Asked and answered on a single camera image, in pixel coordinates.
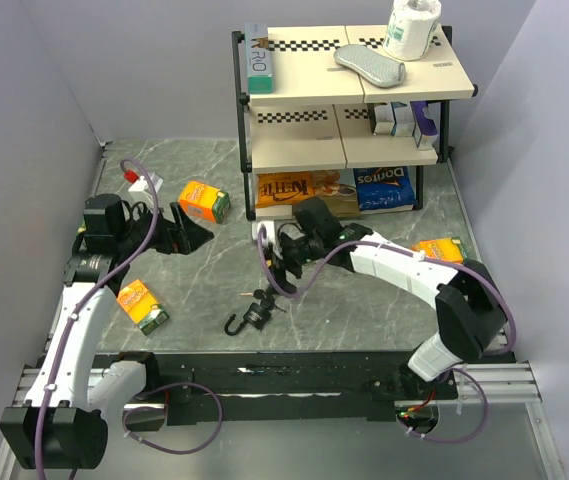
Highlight kettle chips bag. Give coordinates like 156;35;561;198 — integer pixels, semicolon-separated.
255;169;360;218

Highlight white toilet paper roll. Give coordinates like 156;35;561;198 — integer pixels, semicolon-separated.
383;0;442;61

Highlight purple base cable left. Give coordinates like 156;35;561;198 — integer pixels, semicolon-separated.
121;382;224;456

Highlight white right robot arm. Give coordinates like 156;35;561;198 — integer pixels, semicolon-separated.
253;197;512;399

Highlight blue doritos bag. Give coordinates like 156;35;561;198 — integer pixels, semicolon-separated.
353;166;416;212

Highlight grey sponge pouch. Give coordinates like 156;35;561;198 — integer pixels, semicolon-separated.
333;44;406;89

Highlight teal rio box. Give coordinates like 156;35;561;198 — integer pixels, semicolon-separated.
244;23;275;95

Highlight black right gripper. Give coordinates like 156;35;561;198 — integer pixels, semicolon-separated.
263;233;323;297

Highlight orange green snack box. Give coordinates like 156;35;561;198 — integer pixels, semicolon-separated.
178;180;231;224

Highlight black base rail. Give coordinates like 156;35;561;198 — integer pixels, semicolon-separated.
98;349;480;427

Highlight black padlock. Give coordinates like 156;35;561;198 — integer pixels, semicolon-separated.
224;300;273;336

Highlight orange box by right arm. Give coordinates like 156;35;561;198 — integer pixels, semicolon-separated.
410;237;467;263

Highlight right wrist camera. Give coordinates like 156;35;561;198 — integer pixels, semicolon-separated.
251;220;281;257

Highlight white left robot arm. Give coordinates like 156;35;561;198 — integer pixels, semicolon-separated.
0;193;214;471

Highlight orange snack box front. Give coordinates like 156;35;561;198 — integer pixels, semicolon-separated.
117;279;170;336

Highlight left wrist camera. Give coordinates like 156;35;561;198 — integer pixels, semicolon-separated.
123;169;164;209

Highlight beige two-tier shelf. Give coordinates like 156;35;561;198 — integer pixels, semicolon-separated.
231;25;478;221

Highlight purple white carton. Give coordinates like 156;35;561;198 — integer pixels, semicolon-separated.
411;101;439;151

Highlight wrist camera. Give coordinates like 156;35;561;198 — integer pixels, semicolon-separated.
123;169;164;209
251;220;281;257

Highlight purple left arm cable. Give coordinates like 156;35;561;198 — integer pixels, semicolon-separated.
32;158;161;480

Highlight white blue carton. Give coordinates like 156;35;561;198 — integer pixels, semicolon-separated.
391;102;415;137

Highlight white small carton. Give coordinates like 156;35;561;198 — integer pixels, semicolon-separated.
370;103;395;136

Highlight black key bunch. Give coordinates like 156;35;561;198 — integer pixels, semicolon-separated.
241;289;284;312

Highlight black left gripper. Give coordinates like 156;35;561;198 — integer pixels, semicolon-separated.
115;200;213;257

